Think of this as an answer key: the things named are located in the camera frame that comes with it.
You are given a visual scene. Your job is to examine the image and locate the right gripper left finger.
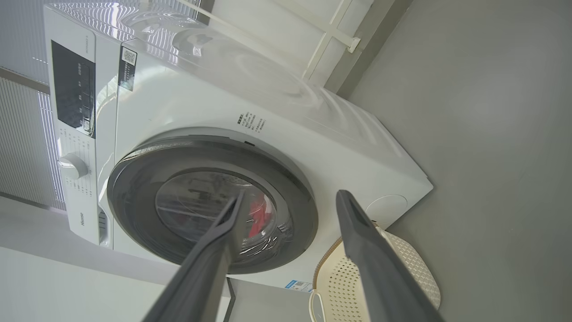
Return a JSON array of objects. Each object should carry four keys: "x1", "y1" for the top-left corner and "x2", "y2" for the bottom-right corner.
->
[{"x1": 143, "y1": 191, "x2": 245, "y2": 322}]

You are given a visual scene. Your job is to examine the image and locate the white front-load washing machine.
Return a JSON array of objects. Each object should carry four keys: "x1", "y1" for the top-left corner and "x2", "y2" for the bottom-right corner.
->
[{"x1": 43, "y1": 2, "x2": 434, "y2": 293}]

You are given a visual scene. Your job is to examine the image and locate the round drain filter cover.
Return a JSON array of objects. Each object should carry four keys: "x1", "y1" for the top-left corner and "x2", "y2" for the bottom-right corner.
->
[{"x1": 364, "y1": 195, "x2": 408, "y2": 231}]

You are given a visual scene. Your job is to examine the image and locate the cream perforated laundry basket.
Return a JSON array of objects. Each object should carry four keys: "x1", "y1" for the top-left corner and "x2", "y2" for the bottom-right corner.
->
[{"x1": 308, "y1": 221, "x2": 442, "y2": 322}]

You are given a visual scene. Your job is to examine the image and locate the dark round glass washer door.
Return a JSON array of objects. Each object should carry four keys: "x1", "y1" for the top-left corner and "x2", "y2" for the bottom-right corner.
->
[{"x1": 106, "y1": 136, "x2": 319, "y2": 275}]

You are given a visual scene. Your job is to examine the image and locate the mostly red garment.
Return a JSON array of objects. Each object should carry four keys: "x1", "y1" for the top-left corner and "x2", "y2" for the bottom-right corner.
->
[{"x1": 248, "y1": 199, "x2": 278, "y2": 240}]

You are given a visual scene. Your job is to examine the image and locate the dark display control panel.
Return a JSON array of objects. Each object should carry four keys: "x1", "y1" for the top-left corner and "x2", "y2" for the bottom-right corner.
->
[{"x1": 50, "y1": 40, "x2": 97, "y2": 138}]

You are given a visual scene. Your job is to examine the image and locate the grey window blinds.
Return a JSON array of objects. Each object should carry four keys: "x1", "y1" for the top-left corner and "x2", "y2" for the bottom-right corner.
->
[{"x1": 0, "y1": 0, "x2": 67, "y2": 211}]

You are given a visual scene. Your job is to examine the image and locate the white washing machine dial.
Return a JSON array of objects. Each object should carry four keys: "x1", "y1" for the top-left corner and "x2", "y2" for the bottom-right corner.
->
[{"x1": 57, "y1": 153, "x2": 89, "y2": 179}]

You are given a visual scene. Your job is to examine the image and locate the QR code sticker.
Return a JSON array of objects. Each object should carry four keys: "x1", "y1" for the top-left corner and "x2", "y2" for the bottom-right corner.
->
[{"x1": 118, "y1": 46, "x2": 138, "y2": 91}]

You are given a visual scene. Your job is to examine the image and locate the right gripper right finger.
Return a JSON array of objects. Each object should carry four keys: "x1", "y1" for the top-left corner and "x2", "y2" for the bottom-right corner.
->
[{"x1": 336, "y1": 190, "x2": 443, "y2": 322}]

